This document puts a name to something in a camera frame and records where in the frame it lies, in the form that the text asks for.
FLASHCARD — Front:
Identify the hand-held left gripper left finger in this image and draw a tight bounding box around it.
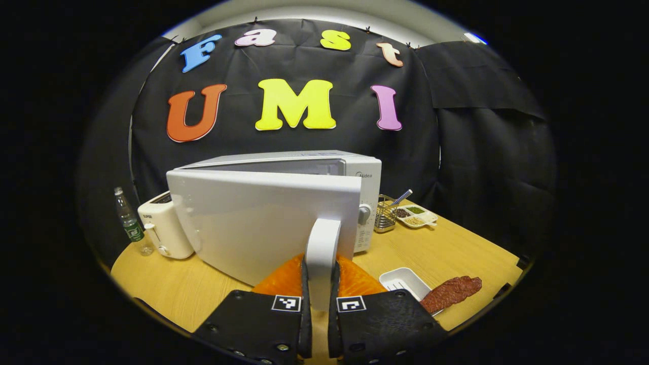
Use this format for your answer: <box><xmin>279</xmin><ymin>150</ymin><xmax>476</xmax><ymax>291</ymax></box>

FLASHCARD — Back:
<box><xmin>193</xmin><ymin>253</ymin><xmax>313</xmax><ymax>365</ymax></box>

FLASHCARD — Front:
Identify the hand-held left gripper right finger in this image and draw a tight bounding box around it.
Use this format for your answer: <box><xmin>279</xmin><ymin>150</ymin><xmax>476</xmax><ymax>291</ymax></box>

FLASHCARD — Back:
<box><xmin>328</xmin><ymin>255</ymin><xmax>449</xmax><ymax>365</ymax></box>

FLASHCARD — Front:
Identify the brown meat slice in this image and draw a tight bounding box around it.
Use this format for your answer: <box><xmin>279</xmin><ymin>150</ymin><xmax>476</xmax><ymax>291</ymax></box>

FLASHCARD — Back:
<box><xmin>419</xmin><ymin>276</ymin><xmax>483</xmax><ymax>314</ymax></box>

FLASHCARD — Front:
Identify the white microwave oven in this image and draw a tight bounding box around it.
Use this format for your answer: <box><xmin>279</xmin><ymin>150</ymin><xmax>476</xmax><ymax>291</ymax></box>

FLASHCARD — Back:
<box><xmin>166</xmin><ymin>150</ymin><xmax>382</xmax><ymax>312</ymax></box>

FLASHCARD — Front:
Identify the white rectangular plate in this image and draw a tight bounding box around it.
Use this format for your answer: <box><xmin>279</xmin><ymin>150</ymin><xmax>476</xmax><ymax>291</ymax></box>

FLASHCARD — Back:
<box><xmin>379</xmin><ymin>267</ymin><xmax>432</xmax><ymax>305</ymax></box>

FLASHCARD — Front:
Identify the white divided seasoning tray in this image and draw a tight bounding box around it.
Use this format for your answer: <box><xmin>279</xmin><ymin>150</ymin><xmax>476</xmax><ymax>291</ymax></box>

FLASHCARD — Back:
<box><xmin>394</xmin><ymin>204</ymin><xmax>439</xmax><ymax>230</ymax></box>

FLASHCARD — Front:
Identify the white toaster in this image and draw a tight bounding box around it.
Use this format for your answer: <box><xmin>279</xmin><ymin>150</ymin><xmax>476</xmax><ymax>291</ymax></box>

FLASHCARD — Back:
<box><xmin>137</xmin><ymin>191</ymin><xmax>195</xmax><ymax>260</ymax></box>

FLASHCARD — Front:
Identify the clear plastic water bottle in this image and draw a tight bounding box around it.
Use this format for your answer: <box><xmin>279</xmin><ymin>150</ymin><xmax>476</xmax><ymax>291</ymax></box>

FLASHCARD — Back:
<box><xmin>114</xmin><ymin>187</ymin><xmax>154</xmax><ymax>257</ymax></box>

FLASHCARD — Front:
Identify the metal wire basket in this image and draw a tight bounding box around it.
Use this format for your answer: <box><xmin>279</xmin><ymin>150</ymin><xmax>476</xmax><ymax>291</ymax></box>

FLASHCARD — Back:
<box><xmin>374</xmin><ymin>195</ymin><xmax>399</xmax><ymax>234</ymax></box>

